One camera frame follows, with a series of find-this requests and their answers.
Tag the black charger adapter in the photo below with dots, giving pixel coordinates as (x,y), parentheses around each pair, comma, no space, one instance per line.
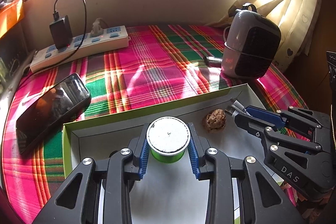
(61,32)

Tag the small silver cylinder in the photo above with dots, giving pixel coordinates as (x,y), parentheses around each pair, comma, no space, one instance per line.
(212,61)

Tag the white plug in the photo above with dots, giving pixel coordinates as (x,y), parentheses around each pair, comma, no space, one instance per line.
(97,30)

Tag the black smartphone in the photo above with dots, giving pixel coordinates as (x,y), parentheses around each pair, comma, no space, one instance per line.
(67,99)

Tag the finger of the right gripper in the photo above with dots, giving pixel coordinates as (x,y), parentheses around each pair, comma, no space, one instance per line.
(278,118)
(269,136)

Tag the brown walnut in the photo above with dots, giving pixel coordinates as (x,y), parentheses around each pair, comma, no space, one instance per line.
(215,121)

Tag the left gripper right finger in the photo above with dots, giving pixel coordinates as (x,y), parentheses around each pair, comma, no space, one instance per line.
(261,200)

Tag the green white cardboard tray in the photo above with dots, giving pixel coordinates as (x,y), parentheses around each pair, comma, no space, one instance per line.
(168,192)

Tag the white power strip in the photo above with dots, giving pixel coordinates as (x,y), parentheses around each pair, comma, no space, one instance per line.
(112,38)

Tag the cream heart-print curtain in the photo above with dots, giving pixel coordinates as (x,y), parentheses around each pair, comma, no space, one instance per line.
(283,3)

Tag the orange storage tray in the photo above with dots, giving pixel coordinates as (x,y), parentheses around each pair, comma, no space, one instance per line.
(10,15)

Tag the white green thread spool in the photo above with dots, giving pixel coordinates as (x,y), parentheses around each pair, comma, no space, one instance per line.
(168,138)

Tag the grey black desk heater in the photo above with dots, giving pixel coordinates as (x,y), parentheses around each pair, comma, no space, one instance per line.
(251,44)

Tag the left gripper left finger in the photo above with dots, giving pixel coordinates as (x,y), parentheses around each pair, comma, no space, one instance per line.
(77,199)

